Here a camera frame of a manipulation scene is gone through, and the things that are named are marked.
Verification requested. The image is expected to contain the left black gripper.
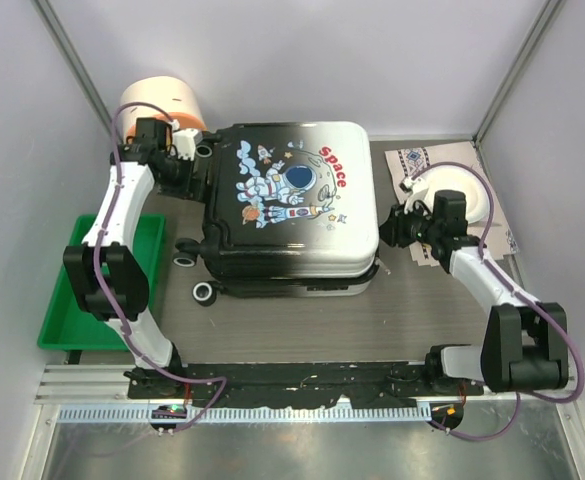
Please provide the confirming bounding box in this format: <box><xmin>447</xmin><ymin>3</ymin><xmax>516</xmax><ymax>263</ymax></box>
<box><xmin>160</xmin><ymin>152</ymin><xmax>213</xmax><ymax>204</ymax></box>

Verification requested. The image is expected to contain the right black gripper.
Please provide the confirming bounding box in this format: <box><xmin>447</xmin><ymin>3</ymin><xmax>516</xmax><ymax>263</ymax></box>
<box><xmin>371</xmin><ymin>199</ymin><xmax>439</xmax><ymax>249</ymax></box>

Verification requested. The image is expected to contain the white black space suitcase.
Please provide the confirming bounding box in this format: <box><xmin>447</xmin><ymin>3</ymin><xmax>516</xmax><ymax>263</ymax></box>
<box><xmin>173</xmin><ymin>121</ymin><xmax>379</xmax><ymax>306</ymax></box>

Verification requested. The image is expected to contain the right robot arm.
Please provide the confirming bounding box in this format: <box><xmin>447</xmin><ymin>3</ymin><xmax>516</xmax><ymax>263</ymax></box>
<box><xmin>380</xmin><ymin>190</ymin><xmax>569</xmax><ymax>395</ymax></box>

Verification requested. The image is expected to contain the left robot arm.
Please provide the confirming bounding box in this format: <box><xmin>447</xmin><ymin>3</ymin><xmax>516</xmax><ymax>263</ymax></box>
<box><xmin>63</xmin><ymin>117</ymin><xmax>202</xmax><ymax>399</ymax></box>

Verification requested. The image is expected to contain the patterned placemat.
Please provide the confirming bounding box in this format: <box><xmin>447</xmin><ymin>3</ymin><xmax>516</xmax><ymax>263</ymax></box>
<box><xmin>385</xmin><ymin>141</ymin><xmax>518</xmax><ymax>261</ymax></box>

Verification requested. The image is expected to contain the round mini drawer cabinet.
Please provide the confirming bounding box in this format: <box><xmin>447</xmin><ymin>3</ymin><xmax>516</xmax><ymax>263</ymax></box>
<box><xmin>120</xmin><ymin>76</ymin><xmax>207</xmax><ymax>138</ymax></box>

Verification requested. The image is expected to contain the white paper plate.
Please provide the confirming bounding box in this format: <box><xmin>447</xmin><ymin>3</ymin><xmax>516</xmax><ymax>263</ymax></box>
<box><xmin>410</xmin><ymin>165</ymin><xmax>490</xmax><ymax>224</ymax></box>

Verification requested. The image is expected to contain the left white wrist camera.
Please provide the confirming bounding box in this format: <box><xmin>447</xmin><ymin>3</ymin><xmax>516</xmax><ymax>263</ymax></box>
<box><xmin>172</xmin><ymin>128</ymin><xmax>203</xmax><ymax>161</ymax></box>

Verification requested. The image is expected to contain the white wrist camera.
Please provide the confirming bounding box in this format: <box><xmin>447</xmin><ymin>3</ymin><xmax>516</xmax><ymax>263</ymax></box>
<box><xmin>399</xmin><ymin>177</ymin><xmax>429</xmax><ymax>212</ymax></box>
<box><xmin>172</xmin><ymin>128</ymin><xmax>203</xmax><ymax>161</ymax></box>

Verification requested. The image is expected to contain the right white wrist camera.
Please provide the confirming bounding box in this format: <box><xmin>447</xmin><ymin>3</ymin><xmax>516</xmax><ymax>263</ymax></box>
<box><xmin>399</xmin><ymin>177</ymin><xmax>429</xmax><ymax>212</ymax></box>

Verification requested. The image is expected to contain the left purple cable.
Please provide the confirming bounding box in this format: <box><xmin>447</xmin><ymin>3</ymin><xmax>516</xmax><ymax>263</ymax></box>
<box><xmin>91</xmin><ymin>102</ymin><xmax>228</xmax><ymax>434</ymax></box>

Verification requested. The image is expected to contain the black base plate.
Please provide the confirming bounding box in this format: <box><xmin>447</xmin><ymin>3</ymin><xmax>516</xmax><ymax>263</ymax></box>
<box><xmin>124</xmin><ymin>361</ymin><xmax>484</xmax><ymax>409</ymax></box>

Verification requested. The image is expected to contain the aluminium rail frame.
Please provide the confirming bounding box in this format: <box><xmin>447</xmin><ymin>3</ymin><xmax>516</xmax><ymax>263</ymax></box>
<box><xmin>34</xmin><ymin>358</ymin><xmax>583</xmax><ymax>404</ymax></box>

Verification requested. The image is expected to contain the white slotted cable duct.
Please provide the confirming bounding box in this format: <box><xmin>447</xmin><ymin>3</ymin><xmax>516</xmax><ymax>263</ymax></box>
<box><xmin>57</xmin><ymin>399</ymin><xmax>431</xmax><ymax>424</ymax></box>

